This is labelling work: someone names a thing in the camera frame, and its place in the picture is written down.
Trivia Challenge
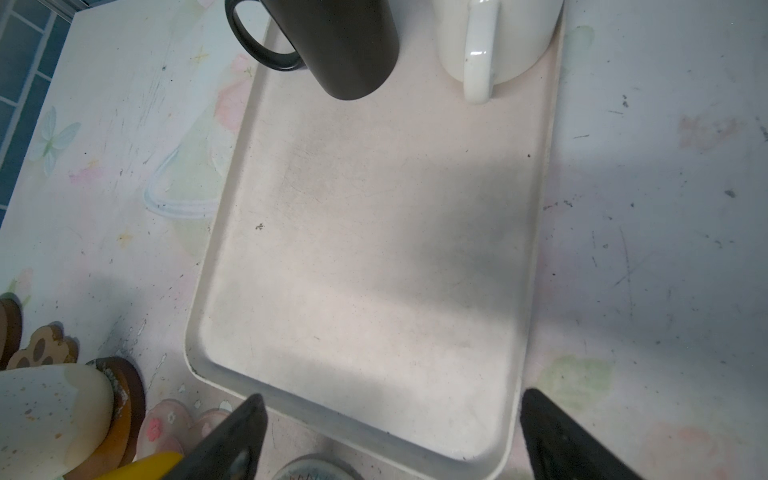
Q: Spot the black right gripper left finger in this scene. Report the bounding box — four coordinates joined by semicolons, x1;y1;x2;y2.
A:
163;394;268;480

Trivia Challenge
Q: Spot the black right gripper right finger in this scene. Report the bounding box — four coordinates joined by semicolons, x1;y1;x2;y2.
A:
520;388;641;480

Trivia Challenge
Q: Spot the yellow mug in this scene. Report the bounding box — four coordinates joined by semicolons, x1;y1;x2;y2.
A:
97;452;183;480

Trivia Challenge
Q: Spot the multicolour woven round coaster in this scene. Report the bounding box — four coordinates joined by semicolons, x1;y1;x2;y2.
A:
272;454;363;480

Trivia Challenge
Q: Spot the glossy brown scratched coaster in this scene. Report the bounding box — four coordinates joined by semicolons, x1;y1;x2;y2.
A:
63;356;146;479

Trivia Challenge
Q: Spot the white speckled mug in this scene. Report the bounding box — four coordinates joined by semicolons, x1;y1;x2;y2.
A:
1;364;114;479

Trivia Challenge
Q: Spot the matte brown wooden coaster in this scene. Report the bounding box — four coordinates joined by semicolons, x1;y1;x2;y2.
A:
0;293;23;370

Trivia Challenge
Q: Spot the white mug red inside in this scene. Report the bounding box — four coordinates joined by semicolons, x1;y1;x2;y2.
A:
431;0;564;104

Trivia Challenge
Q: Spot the black mug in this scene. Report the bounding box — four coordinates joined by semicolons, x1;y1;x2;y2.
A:
224;0;399;101

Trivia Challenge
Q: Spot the brown paw shaped coaster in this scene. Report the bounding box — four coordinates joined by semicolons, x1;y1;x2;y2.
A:
6;324;79;370

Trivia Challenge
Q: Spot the pink flower silicone coaster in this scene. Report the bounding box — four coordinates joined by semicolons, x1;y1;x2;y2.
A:
135;399;231;460

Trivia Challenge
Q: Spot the beige serving tray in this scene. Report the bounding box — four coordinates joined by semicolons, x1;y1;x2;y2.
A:
185;1;564;479

